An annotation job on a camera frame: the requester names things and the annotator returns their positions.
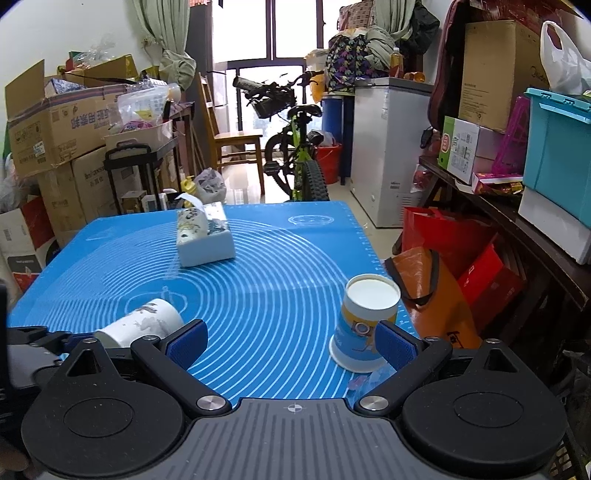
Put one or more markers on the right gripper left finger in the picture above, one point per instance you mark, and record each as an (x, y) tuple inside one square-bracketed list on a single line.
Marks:
[(166, 361)]

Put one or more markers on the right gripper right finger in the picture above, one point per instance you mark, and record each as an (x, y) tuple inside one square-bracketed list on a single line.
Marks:
[(414, 361)]

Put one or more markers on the white patterned paper cup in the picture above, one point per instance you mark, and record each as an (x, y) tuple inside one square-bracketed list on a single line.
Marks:
[(157, 317)]

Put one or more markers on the yellow blue paper cup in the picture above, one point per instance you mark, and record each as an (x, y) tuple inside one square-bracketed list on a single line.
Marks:
[(368, 300)]

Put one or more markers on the orange shopping bag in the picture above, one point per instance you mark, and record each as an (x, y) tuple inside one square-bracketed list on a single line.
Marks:
[(433, 297)]

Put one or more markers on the blue silicone baking mat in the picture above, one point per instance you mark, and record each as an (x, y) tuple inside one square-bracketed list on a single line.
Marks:
[(269, 311)]

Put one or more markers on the red white cardboard box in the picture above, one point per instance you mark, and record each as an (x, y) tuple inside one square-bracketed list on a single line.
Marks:
[(28, 243)]

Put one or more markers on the white tissue box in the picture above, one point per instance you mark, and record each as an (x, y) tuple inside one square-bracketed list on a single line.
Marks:
[(202, 233)]

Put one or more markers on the lower brown cardboard box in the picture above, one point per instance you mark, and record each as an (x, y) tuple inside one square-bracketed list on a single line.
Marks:
[(76, 193)]

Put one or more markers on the large top cardboard box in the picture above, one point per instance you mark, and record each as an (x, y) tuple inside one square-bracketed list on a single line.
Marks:
[(46, 129)]

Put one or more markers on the red plastic bucket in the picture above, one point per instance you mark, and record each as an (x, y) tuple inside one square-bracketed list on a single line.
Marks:
[(329, 158)]

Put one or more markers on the green white product box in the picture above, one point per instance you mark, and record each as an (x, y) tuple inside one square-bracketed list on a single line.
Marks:
[(467, 149)]

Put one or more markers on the wooden chair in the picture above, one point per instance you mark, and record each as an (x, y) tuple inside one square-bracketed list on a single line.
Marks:
[(218, 140)]

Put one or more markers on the green black bicycle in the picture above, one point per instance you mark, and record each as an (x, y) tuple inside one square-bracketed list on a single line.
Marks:
[(290, 157)]

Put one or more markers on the white chest freezer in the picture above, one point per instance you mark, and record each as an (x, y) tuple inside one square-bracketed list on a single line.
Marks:
[(390, 118)]

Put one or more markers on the teal plastic storage bin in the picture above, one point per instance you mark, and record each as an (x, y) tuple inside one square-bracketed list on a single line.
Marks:
[(558, 155)]

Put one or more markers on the tall brown cardboard box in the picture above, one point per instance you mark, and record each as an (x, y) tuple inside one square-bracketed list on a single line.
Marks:
[(501, 61)]

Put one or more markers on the white plastic bag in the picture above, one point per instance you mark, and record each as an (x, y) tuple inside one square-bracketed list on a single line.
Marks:
[(568, 72)]

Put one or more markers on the green curtain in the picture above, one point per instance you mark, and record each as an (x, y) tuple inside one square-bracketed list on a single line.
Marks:
[(166, 23)]

